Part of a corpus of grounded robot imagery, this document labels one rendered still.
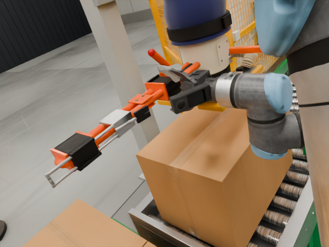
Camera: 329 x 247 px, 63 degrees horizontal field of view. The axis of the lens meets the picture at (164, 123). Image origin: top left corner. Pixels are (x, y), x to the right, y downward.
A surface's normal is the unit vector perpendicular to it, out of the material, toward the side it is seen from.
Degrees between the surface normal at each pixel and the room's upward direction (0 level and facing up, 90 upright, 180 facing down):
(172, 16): 83
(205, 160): 0
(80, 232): 0
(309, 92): 82
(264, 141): 87
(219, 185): 90
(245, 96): 77
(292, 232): 0
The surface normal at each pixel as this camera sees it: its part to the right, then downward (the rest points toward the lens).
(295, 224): -0.27, -0.84
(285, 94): 0.72, 0.05
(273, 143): -0.11, 0.52
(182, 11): -0.37, 0.47
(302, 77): -0.78, 0.63
